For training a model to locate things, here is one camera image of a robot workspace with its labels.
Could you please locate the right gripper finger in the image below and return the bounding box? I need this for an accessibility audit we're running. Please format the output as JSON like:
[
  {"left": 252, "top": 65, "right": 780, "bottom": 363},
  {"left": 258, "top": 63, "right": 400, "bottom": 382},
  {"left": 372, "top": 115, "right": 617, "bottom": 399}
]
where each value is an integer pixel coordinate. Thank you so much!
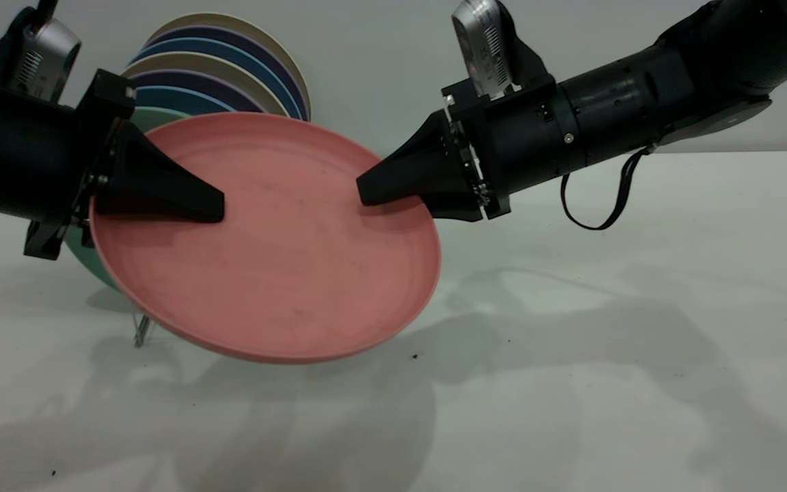
[
  {"left": 355, "top": 110, "right": 484, "bottom": 207},
  {"left": 427, "top": 199, "right": 487, "bottom": 222}
]

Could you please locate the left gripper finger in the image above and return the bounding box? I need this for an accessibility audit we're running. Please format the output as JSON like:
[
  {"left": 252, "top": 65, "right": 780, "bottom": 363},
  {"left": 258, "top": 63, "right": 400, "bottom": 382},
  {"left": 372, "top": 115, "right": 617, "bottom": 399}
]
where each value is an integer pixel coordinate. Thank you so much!
[{"left": 92, "top": 122, "right": 225, "bottom": 223}]

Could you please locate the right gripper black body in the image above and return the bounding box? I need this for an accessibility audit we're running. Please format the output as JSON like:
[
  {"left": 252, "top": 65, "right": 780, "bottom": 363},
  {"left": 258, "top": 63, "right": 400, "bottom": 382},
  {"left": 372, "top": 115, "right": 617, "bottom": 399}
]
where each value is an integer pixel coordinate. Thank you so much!
[{"left": 441, "top": 68, "right": 590, "bottom": 221}]

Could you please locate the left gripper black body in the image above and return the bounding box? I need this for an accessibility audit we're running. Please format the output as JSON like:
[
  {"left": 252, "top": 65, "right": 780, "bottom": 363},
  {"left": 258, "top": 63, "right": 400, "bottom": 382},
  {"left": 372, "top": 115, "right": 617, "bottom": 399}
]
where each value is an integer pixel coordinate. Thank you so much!
[{"left": 0, "top": 68, "right": 137, "bottom": 261}]

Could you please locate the pink round plate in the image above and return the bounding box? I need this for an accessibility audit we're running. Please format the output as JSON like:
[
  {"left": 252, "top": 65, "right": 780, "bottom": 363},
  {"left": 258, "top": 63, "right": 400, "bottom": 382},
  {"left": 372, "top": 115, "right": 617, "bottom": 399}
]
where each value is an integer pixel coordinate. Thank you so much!
[{"left": 89, "top": 111, "right": 443, "bottom": 364}]

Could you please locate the green round plate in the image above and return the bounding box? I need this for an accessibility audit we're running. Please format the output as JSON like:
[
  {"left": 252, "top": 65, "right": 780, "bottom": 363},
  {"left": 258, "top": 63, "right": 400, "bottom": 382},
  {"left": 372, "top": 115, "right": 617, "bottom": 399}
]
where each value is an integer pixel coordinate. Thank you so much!
[{"left": 64, "top": 107, "right": 193, "bottom": 292}]

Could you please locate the blue round plate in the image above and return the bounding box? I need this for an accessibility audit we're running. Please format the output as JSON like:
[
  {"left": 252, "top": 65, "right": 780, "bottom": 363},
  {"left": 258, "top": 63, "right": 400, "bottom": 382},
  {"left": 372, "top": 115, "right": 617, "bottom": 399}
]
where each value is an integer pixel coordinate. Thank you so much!
[
  {"left": 134, "top": 87, "right": 232, "bottom": 115},
  {"left": 139, "top": 38, "right": 306, "bottom": 121}
]

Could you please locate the purple round plate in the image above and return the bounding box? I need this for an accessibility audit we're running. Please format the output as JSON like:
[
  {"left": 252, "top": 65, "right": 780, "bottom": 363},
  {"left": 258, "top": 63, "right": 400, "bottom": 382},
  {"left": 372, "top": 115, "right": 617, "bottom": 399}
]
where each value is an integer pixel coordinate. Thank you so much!
[
  {"left": 127, "top": 70, "right": 266, "bottom": 115},
  {"left": 151, "top": 26, "right": 311, "bottom": 122}
]

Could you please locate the beige round plate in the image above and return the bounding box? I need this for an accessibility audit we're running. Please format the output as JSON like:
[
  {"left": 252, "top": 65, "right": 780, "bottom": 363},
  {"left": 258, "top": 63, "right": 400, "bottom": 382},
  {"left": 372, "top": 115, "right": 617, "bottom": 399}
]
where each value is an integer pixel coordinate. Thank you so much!
[
  {"left": 148, "top": 12, "right": 313, "bottom": 118},
  {"left": 124, "top": 53, "right": 292, "bottom": 118}
]

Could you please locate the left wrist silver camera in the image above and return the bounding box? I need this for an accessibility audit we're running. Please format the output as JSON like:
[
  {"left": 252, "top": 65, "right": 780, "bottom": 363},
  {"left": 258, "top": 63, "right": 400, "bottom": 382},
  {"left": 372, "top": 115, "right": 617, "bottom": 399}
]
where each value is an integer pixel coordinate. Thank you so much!
[{"left": 0, "top": 5, "right": 83, "bottom": 105}]

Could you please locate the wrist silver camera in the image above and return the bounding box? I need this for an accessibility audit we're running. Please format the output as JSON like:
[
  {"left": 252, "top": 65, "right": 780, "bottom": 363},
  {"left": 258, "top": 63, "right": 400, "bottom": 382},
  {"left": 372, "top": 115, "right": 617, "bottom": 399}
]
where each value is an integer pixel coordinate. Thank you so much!
[
  {"left": 451, "top": 0, "right": 555, "bottom": 97},
  {"left": 0, "top": 5, "right": 83, "bottom": 105}
]

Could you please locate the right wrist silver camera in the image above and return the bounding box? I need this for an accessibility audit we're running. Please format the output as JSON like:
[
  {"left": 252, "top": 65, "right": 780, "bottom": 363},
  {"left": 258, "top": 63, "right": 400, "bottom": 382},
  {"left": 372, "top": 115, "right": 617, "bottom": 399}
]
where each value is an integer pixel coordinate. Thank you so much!
[{"left": 451, "top": 0, "right": 555, "bottom": 97}]

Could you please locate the metal wire plate rack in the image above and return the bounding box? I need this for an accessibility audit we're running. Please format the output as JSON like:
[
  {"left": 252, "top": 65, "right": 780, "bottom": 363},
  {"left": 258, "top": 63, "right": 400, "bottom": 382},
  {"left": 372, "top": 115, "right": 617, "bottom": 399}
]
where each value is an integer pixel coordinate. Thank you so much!
[{"left": 130, "top": 301, "right": 156, "bottom": 349}]

